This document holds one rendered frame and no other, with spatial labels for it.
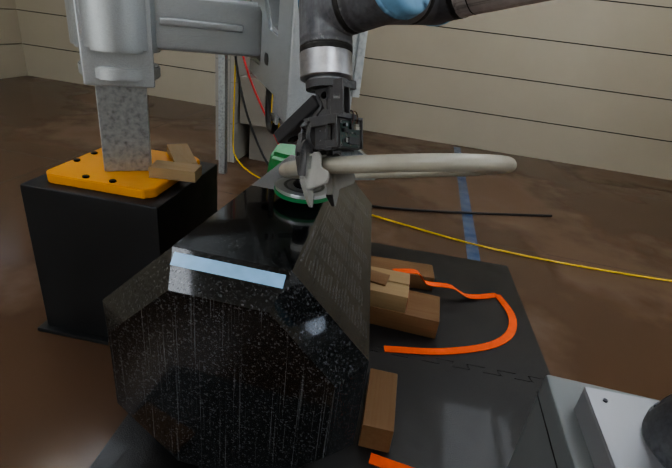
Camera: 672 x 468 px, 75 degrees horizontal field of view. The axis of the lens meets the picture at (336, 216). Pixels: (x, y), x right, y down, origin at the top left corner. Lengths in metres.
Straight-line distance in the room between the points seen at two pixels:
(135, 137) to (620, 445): 1.90
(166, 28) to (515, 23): 5.03
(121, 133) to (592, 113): 5.81
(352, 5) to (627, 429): 0.85
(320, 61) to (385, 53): 5.64
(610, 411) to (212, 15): 1.83
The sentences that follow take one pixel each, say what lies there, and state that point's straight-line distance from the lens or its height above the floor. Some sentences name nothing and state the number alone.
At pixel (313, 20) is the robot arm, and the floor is 1.50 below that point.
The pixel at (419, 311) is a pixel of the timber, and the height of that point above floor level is 0.13.
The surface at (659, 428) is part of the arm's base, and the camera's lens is 0.97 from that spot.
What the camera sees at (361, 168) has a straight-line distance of 0.72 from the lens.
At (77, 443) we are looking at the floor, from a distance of 2.02.
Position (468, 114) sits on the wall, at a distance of 6.45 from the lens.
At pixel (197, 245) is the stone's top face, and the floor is 0.87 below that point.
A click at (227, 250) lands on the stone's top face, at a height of 0.87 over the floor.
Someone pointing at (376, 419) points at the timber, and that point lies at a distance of 1.85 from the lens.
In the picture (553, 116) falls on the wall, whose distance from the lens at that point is 6.62.
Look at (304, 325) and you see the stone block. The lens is 1.24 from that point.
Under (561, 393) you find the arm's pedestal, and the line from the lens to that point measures 1.10.
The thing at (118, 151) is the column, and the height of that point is 0.87.
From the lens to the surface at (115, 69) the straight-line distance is 1.99.
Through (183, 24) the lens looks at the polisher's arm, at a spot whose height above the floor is 1.40.
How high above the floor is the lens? 1.52
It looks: 25 degrees down
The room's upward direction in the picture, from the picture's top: 7 degrees clockwise
